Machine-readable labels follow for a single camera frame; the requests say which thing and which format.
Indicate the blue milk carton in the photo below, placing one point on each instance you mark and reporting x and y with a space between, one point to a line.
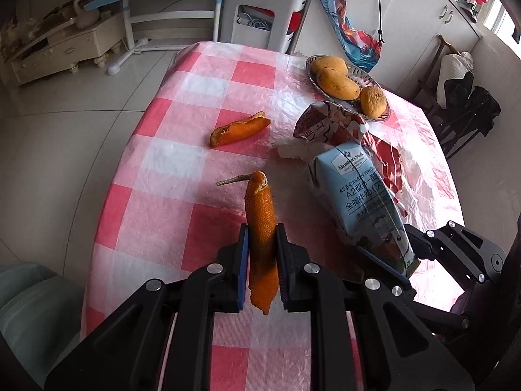
358 195

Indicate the black folding chair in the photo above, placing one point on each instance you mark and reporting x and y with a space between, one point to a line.
476 110

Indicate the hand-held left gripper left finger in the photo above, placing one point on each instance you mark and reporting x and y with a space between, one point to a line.
243 269

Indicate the yellow mango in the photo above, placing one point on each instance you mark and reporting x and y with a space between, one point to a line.
338 83
329 64
373 102

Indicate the white stuffed bag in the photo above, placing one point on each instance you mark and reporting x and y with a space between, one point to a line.
452 69

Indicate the grey shoes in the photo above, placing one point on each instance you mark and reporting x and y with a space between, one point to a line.
468 8

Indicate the short orange peel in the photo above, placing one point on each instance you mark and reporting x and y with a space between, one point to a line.
240 130

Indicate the wooden chair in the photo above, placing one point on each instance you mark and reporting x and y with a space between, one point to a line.
427 85

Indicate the colourful printed bag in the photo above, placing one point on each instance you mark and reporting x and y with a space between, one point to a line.
362 44

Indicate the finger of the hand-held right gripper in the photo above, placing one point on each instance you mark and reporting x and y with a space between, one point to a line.
386 271
456 248

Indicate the pale green chair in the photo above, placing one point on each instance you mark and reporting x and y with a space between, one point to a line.
32 313

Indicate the pink kettlebell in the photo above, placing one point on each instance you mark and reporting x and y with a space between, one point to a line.
87 18

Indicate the cream television stand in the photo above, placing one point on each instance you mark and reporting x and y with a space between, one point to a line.
69 49

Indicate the glass fruit bowl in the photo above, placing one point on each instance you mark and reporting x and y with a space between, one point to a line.
358 74

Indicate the long orange peel with stem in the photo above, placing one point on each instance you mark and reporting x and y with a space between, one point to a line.
260 220

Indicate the red and white printed package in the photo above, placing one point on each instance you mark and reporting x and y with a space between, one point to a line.
325 126

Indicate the window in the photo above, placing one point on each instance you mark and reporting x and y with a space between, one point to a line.
502 20

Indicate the white cabinet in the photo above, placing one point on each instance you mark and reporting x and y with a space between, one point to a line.
415 49

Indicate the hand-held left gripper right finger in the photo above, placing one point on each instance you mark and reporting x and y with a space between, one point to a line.
283 269

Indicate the pink white checkered tablecloth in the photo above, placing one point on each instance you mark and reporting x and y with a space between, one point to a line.
163 171

